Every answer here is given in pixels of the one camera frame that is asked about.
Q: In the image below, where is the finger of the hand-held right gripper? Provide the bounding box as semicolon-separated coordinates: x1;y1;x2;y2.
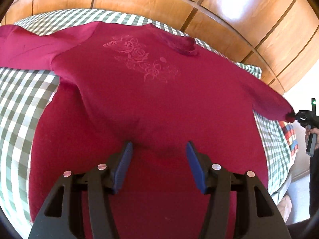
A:
287;112;301;124

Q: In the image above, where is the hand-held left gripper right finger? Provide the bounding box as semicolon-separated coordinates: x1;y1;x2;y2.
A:
186;141;292;239

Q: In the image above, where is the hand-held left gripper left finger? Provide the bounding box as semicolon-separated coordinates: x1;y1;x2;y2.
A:
29;141;134;239

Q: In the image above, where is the dark red embroidered sweater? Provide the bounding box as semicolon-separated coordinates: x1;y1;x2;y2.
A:
0;21;295;239

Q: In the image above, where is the person's right forearm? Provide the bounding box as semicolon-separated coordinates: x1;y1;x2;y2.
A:
309;142;319;218

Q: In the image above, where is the multicolour plaid blanket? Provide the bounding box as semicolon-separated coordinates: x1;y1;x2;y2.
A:
279;121;299;160

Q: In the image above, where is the person's dark clothing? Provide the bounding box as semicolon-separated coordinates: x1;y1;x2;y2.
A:
287;216;319;239

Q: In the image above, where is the green checked bed sheet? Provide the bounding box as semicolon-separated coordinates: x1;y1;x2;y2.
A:
0;8;297;226

